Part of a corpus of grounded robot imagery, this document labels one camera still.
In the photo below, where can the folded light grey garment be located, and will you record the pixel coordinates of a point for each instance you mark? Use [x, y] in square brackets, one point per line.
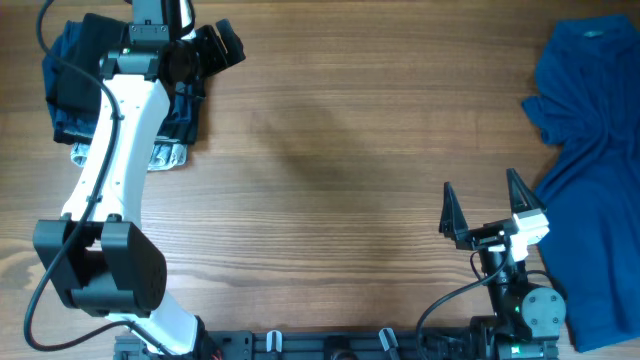
[160, 157]

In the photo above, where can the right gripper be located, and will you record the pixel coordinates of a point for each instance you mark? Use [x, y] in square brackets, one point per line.
[453, 224]

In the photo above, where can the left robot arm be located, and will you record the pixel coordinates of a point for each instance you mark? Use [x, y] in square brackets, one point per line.
[95, 254]

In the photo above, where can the grey rail clip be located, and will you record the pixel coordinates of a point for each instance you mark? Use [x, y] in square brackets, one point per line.
[389, 343]
[274, 341]

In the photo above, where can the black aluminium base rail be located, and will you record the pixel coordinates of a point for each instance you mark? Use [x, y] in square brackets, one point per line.
[310, 345]

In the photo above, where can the right grey rail clip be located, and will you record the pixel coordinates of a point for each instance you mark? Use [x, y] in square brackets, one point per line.
[389, 343]

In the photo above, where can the left grey rail clip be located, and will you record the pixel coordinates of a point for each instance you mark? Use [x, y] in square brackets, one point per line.
[274, 341]

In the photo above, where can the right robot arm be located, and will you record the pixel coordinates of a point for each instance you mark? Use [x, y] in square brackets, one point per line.
[529, 306]

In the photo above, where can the blue polo shirt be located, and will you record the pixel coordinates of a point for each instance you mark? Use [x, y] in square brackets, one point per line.
[588, 105]

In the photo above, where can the folded dark blue garment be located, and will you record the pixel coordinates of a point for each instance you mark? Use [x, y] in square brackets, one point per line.
[74, 101]

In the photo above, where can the black polo shirt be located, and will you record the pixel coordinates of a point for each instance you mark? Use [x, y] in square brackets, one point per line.
[81, 44]

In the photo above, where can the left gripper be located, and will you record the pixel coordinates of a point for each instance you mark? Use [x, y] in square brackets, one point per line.
[207, 39]

